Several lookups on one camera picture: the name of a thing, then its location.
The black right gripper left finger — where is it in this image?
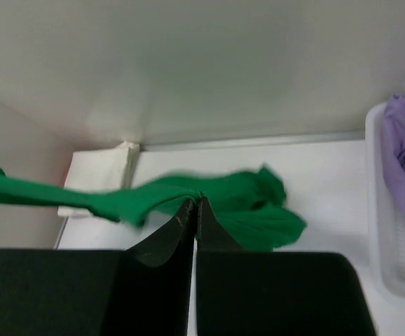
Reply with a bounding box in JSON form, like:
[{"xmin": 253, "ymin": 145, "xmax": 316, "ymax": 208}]
[{"xmin": 0, "ymin": 201, "xmax": 194, "ymax": 335}]

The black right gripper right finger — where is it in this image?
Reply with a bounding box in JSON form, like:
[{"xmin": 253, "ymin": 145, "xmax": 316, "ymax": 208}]
[{"xmin": 195, "ymin": 198, "xmax": 376, "ymax": 335}]

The green t shirt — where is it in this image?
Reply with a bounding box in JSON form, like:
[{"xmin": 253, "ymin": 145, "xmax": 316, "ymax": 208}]
[{"xmin": 0, "ymin": 167, "xmax": 306, "ymax": 251}]

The cream white t shirt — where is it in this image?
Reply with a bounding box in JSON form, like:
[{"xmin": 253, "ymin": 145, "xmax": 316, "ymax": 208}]
[{"xmin": 65, "ymin": 142, "xmax": 140, "ymax": 193}]

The red t shirt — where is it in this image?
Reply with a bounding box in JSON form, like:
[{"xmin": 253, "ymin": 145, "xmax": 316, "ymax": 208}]
[{"xmin": 62, "ymin": 163, "xmax": 71, "ymax": 187}]

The white plastic basket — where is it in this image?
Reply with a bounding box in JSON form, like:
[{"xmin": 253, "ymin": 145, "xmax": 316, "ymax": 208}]
[{"xmin": 365, "ymin": 102, "xmax": 405, "ymax": 305}]

